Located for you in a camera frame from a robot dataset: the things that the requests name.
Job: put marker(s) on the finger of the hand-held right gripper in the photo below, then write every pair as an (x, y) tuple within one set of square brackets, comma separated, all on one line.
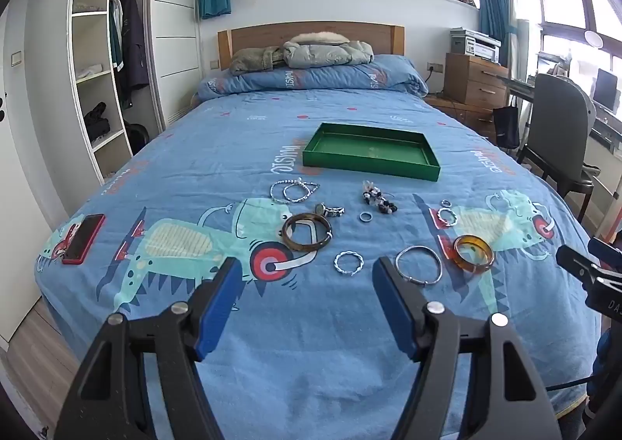
[(605, 249), (576, 261)]

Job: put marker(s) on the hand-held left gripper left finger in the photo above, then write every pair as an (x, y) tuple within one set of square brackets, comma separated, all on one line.
[(218, 308)]

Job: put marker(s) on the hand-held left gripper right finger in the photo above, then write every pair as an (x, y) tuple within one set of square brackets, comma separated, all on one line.
[(393, 308)]

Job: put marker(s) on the large thin silver bangle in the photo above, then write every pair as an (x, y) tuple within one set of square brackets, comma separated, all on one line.
[(397, 261)]

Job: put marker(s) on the amber bangle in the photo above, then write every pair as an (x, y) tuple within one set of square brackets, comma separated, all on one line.
[(474, 267)]

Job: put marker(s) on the dark brown bangle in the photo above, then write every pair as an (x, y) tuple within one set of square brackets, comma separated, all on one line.
[(306, 245)]

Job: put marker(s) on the green rectangular tray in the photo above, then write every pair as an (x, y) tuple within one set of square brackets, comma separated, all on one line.
[(369, 148)]

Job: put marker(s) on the blue dinosaur print bed sheet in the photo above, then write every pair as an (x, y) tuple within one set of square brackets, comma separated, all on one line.
[(301, 372)]

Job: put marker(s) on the glass desk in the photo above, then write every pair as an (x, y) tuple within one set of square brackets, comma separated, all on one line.
[(605, 124)]

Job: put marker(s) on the dark chair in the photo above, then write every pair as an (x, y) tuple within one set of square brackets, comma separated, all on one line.
[(559, 119)]

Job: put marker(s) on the red smartphone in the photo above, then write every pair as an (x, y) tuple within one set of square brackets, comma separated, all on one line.
[(83, 239)]

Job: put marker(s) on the dark tote bag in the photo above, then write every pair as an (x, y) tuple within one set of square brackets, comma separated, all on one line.
[(506, 124)]

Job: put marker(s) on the computer monitor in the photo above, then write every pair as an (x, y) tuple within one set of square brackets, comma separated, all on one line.
[(606, 90)]

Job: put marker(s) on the low wooden nightstand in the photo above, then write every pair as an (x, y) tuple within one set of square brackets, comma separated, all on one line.
[(461, 114)]

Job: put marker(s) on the black bag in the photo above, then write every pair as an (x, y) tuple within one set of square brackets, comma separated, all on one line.
[(137, 138), (96, 124)]

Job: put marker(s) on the wooden drawer chest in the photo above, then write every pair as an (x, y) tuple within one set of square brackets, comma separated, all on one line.
[(474, 80)]

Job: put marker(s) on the round white mirror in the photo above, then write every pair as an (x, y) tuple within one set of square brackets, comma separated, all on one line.
[(594, 39)]

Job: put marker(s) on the white printer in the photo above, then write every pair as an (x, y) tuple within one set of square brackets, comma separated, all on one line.
[(474, 45)]

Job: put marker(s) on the folded blue duvet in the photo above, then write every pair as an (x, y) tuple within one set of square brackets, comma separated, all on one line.
[(316, 80)]

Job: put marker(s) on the olive fleece jacket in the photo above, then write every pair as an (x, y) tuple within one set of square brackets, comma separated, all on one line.
[(252, 61)]

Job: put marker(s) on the grey puffer jacket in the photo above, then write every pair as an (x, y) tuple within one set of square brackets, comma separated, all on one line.
[(325, 53)]

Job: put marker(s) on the folded white clothes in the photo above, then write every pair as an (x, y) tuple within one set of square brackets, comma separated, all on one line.
[(91, 74)]

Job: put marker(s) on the wooden headboard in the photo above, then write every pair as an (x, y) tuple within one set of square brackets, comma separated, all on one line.
[(252, 36)]

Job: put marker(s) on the hanging dark clothes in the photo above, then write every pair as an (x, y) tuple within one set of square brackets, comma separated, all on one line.
[(131, 46)]

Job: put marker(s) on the white wardrobe doors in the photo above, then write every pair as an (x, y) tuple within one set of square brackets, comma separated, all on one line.
[(175, 31)]

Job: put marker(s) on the wall power socket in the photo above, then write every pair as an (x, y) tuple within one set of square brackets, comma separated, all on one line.
[(435, 67)]

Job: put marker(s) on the wall light switch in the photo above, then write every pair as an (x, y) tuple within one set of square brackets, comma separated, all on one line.
[(16, 58)]

